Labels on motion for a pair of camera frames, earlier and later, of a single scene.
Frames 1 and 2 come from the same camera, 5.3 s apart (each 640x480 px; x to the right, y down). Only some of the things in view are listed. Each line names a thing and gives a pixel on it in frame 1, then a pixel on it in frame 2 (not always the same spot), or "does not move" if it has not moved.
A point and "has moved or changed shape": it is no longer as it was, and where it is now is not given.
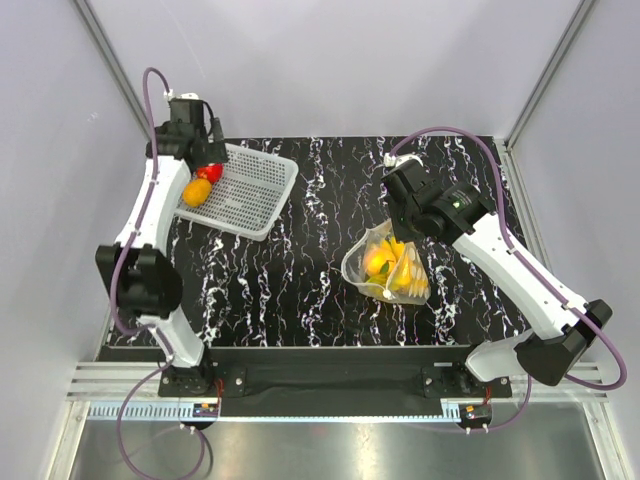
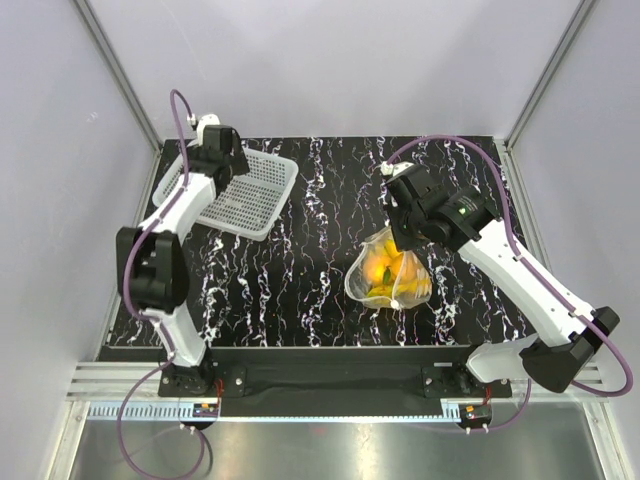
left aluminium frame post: (116, 74) does not move
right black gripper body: (403, 221) does not move
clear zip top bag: (385, 269) has moved or changed shape
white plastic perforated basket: (245, 201) does not move
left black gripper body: (214, 152) to (237, 162)
